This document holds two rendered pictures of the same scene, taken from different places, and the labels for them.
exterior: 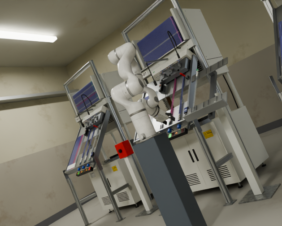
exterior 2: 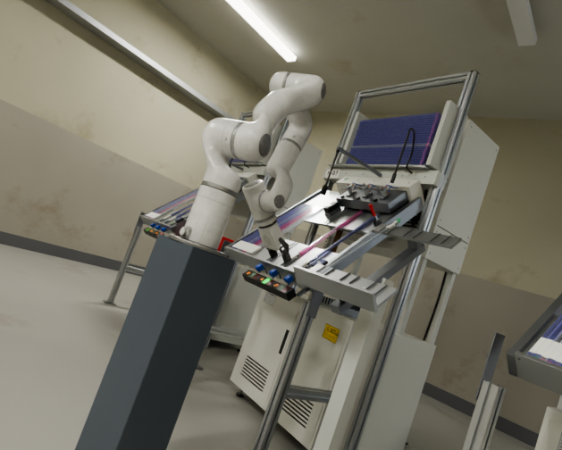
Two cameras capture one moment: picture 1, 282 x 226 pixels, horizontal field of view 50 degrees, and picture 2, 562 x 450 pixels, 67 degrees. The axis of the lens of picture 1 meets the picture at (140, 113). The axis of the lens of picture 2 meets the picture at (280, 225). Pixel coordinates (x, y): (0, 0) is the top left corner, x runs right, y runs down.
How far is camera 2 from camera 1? 0.88 m
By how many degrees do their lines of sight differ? 10
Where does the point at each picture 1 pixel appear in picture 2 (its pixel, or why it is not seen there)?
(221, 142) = (337, 363)
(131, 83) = (247, 129)
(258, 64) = (524, 312)
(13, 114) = (172, 108)
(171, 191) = (139, 362)
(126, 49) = (305, 82)
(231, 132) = (351, 364)
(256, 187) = not seen: outside the picture
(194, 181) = (258, 380)
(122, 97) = (215, 143)
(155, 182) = (135, 323)
